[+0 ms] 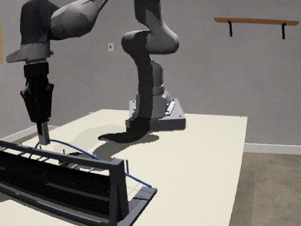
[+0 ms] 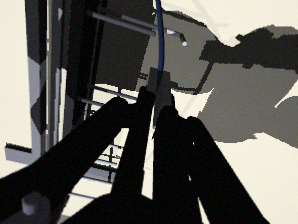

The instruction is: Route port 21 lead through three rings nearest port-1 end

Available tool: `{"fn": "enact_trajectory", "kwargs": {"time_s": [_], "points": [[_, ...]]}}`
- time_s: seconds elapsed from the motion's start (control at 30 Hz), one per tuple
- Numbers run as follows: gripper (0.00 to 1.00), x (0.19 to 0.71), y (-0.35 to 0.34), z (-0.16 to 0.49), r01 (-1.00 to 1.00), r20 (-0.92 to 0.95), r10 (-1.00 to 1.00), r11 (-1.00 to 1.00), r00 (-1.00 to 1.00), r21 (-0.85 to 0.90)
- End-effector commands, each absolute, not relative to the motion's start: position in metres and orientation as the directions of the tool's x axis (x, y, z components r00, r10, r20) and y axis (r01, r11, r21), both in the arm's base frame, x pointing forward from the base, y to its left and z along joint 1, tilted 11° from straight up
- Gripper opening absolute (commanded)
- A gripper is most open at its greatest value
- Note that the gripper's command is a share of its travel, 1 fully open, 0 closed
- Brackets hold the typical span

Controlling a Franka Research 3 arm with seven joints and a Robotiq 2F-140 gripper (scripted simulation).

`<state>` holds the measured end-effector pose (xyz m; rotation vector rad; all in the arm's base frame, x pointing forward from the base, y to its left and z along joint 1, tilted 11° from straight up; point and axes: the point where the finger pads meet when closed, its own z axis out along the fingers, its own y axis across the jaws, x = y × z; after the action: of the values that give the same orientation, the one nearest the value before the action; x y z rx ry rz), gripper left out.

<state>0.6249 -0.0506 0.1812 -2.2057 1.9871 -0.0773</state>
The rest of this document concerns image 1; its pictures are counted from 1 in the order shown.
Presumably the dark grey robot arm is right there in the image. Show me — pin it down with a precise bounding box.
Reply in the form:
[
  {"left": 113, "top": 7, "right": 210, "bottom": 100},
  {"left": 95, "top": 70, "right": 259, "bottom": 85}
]
[{"left": 6, "top": 0, "right": 179, "bottom": 118}]

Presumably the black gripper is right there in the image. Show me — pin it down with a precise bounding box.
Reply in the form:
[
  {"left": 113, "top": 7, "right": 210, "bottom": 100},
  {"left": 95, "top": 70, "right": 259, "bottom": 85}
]
[{"left": 20, "top": 61, "right": 54, "bottom": 145}]

